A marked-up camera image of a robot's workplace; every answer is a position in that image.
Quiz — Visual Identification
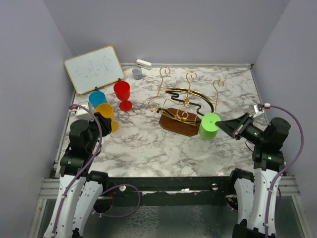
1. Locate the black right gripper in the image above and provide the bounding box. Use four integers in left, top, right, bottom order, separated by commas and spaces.
216, 112, 267, 145

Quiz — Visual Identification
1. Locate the orange wine glass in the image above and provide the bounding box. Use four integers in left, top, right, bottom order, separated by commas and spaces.
96, 103, 118, 133

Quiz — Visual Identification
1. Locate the green wine glass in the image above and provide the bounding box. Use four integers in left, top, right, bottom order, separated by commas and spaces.
199, 113, 221, 140

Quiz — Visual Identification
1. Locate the blue wine glass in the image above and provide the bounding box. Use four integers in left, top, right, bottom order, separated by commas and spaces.
89, 91, 107, 108

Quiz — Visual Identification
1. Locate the red wine glass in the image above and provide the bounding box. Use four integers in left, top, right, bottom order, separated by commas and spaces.
113, 81, 132, 112

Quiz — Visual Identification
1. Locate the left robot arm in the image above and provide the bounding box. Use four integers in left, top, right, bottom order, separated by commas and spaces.
44, 113, 112, 238

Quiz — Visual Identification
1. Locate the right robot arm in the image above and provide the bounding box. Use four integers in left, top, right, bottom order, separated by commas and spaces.
216, 113, 291, 238

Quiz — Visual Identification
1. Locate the brown wooden rack base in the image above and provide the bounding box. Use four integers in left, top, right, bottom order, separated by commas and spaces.
159, 108, 201, 136

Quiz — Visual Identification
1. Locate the yellow framed whiteboard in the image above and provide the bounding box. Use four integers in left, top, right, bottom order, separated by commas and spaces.
64, 46, 124, 95

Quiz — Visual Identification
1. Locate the clear jar of clips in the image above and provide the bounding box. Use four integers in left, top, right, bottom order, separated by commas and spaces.
132, 67, 143, 80

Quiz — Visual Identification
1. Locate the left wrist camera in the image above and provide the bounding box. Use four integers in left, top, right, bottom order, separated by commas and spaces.
71, 101, 95, 120

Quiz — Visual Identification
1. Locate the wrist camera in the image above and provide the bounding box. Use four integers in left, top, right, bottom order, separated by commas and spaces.
253, 103, 271, 119
71, 101, 95, 120

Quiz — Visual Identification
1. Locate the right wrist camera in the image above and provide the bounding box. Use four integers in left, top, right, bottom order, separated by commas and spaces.
253, 103, 271, 119

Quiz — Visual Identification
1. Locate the gold wire glass rack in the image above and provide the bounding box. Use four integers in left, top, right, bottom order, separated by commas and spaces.
147, 66, 224, 125

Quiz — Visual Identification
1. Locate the black mounting rail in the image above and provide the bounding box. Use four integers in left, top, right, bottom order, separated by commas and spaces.
86, 171, 257, 206

